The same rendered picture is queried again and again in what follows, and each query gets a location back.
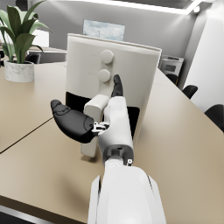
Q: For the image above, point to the pale air fryer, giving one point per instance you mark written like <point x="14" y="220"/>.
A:
<point x="87" y="75"/>

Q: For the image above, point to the black office chair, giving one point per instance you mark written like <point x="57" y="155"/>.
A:
<point x="215" y="115"/>
<point x="32" y="57"/>
<point x="190" y="90"/>
<point x="172" y="77"/>

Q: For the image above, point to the grey office printer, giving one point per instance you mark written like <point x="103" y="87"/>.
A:
<point x="171" y="66"/>

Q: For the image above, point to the framed sky picture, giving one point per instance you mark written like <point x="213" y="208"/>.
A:
<point x="103" y="30"/>

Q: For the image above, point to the potted green plant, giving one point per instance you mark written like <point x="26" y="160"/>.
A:
<point x="18" y="43"/>

